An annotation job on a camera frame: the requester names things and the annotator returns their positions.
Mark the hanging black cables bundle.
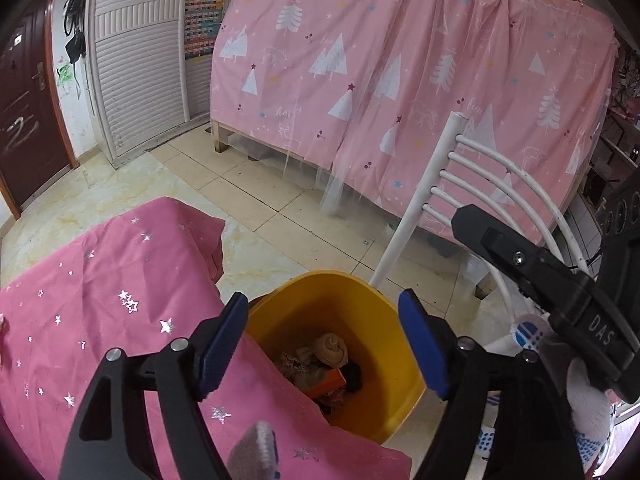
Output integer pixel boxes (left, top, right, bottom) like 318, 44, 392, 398
65, 0, 93, 36

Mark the floral cloth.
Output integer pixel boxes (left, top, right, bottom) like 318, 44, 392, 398
277, 350, 321, 386

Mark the brown wooden door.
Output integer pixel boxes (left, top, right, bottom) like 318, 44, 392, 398
0, 0, 78, 221

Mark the white louvered wardrobe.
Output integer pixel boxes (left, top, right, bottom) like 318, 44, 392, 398
85, 0, 241, 168

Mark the white metal chair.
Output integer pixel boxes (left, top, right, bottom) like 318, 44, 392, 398
367, 111, 593, 321

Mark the colourful wall chart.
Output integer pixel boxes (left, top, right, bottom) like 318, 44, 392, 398
184, 0, 225, 61

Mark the small black hanging bag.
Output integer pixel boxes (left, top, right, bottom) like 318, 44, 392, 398
65, 32, 88, 63

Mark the cluttered wall shelf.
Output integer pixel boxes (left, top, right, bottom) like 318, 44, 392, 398
580, 35, 640, 221

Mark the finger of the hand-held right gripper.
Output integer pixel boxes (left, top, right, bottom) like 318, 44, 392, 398
451, 204, 601, 314

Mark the yellow plastic bin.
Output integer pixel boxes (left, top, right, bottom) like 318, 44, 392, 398
245, 271, 428, 446

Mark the pink tree-print curtain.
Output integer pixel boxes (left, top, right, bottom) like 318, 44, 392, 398
210, 0, 621, 261

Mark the white sheer net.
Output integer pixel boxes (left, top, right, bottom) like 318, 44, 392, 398
280, 150, 351, 216

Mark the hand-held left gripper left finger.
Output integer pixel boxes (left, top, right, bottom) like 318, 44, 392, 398
57, 291, 251, 480

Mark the pink star-print tablecloth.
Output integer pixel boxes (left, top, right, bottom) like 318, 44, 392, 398
0, 196, 413, 480

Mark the orange cardboard box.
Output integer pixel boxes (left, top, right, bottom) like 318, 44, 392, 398
305, 367, 348, 401

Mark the person's right hand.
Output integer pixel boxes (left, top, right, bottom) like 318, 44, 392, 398
510, 310, 616, 480

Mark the beige knotted cloth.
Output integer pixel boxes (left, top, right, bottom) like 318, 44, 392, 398
312, 332, 351, 368

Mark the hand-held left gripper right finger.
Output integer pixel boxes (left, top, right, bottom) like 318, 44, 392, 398
397, 288, 586, 480

